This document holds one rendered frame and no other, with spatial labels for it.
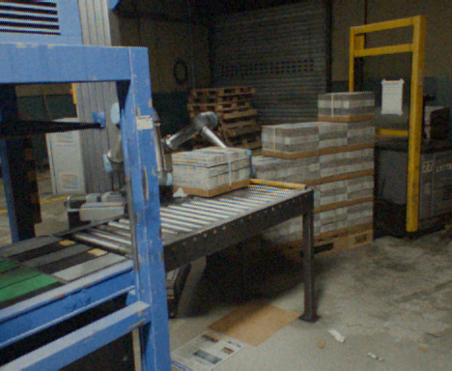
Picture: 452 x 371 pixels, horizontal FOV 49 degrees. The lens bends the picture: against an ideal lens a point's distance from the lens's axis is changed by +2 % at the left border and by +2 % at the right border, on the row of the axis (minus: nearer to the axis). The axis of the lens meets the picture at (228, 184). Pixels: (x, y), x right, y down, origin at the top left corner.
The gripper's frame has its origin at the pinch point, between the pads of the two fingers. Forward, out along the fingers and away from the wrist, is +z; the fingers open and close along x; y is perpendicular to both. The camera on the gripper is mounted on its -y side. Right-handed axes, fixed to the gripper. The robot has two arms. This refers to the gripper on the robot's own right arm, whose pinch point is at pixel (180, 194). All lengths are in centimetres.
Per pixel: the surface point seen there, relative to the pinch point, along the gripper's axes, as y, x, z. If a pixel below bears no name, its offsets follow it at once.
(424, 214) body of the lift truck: -59, -62, 233
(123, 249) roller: 0, -50, -80
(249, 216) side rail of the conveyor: -1, -63, -14
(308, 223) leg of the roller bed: -19, -62, 42
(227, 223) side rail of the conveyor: 0, -62, -31
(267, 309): -79, -33, 38
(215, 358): -79, -44, -24
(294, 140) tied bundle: 18, -5, 117
